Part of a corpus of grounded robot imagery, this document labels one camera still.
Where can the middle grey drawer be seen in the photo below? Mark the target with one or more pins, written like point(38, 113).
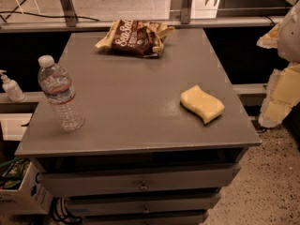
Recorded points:
point(143, 205)

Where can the grey drawer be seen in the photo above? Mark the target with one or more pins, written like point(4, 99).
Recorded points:
point(194, 217)
point(143, 205)
point(139, 180)

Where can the top grey drawer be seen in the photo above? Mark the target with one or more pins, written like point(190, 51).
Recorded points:
point(139, 180)

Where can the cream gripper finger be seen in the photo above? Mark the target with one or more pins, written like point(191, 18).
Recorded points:
point(282, 94)
point(270, 39)

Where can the brown chip bag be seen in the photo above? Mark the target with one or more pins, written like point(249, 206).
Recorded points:
point(137, 38)

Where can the white cardboard box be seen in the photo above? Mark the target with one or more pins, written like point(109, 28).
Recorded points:
point(20, 191)

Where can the yellow sponge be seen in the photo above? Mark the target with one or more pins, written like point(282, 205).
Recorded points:
point(201, 103)

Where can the grey drawer cabinet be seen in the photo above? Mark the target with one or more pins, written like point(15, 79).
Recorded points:
point(133, 116)

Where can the clear plastic water bottle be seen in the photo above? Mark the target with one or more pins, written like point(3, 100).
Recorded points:
point(58, 88)

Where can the bottom grey drawer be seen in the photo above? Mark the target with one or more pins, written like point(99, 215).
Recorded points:
point(194, 217)

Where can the white pump dispenser bottle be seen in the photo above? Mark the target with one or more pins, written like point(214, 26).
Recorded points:
point(12, 89)

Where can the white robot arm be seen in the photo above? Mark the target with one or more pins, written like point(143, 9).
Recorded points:
point(289, 36)

